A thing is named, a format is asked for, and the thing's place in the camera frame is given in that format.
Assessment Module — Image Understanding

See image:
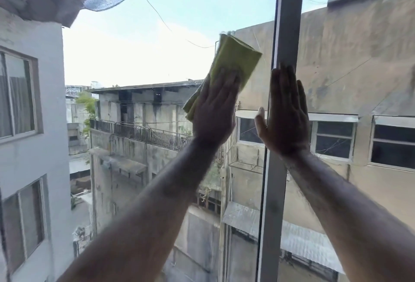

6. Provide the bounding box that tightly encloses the person's right hand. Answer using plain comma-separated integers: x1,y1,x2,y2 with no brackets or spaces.
254,64,311,160

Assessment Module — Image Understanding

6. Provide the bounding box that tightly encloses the person's left hand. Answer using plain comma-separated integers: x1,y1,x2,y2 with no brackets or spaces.
192,66,243,147

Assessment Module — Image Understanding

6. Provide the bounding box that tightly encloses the yellow-green cleaning cloth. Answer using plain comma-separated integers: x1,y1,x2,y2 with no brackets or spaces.
182,32,263,122

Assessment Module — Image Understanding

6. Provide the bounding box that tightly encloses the person's right forearm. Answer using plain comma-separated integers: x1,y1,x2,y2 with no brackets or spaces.
279,149,415,282

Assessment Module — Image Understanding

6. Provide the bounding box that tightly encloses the person's left forearm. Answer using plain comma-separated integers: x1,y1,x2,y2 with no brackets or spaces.
57,137,232,282

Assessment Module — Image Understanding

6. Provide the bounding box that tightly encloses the small white-framed window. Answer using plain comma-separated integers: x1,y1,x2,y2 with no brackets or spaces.
236,110,266,147

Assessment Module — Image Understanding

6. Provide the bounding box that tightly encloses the white-framed sliding window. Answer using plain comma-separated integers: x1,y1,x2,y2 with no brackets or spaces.
369,116,415,173
307,113,359,163

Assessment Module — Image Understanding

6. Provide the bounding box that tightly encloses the dark metal balcony railing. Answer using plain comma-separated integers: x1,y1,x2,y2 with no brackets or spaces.
90,117,194,152

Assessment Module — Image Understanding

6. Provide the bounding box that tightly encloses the corrugated metal awning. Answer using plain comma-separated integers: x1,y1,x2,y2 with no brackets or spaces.
222,201,346,275

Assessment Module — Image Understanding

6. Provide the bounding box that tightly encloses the weathered grey concrete building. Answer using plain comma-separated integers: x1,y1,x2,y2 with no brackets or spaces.
87,79,235,282

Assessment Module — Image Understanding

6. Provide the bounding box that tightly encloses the green tree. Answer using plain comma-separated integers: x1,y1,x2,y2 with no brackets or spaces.
75,92,98,135

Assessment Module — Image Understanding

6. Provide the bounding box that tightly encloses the white building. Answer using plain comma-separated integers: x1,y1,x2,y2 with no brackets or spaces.
0,0,124,282

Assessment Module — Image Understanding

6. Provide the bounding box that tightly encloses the grey-framed window with curtain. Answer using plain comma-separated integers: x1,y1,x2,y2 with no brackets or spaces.
0,46,43,144

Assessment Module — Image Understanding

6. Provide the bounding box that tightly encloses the grey-framed dark window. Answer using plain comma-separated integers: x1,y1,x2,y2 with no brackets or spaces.
0,175,48,277

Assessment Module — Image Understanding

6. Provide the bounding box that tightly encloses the thin overhead cable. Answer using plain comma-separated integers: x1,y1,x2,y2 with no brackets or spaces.
128,0,217,49

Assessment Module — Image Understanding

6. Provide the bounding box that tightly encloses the grey window frame post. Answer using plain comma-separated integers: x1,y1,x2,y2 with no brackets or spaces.
255,0,306,282

